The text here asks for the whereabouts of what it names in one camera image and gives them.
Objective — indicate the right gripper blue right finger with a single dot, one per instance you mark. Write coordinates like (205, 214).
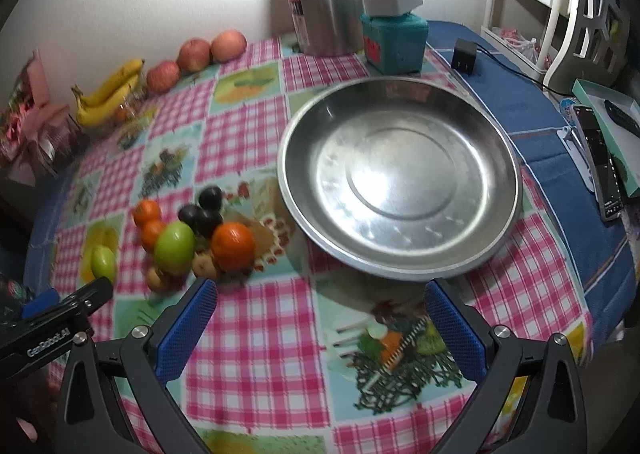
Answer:
(550, 417)

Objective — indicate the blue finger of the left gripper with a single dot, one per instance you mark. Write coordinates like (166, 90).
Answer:
(44, 336)

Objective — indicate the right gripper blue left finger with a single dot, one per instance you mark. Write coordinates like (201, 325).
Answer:
(91, 414)

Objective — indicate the big green apple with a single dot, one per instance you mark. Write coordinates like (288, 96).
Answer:
(175, 249)

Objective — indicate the small tangerine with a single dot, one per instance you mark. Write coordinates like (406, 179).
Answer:
(150, 233)
(146, 211)

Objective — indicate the large orange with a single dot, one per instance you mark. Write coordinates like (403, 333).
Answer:
(233, 246)

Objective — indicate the dark plum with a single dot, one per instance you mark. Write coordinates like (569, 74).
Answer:
(210, 198)
(207, 221)
(189, 214)

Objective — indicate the blue table cover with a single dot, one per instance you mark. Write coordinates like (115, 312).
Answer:
(600, 251)

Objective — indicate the pink flower bouquet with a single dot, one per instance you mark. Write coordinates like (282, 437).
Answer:
(38, 136)

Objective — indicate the yellow banana bunch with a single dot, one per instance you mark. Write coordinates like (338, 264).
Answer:
(100, 106)

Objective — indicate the black smartphone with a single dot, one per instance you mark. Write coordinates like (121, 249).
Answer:
(599, 161)

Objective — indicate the large steel basin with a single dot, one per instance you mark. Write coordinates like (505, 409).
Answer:
(400, 178)

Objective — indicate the left red apple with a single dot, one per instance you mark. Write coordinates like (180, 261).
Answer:
(163, 77)

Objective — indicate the red apple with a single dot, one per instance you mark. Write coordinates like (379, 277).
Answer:
(227, 46)
(194, 55)
(163, 77)

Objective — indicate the teal cardboard box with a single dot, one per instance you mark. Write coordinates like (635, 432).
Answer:
(618, 119)

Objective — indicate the middle red apple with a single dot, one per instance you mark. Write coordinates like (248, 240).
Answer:
(194, 55)

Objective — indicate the right red apple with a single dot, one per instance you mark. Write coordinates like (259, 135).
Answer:
(227, 46)

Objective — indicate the black charger plug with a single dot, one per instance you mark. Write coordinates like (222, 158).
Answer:
(464, 56)

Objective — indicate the white plastic chair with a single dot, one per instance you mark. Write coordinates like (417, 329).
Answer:
(594, 45)

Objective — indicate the teal knitted box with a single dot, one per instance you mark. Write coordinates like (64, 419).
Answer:
(394, 45)

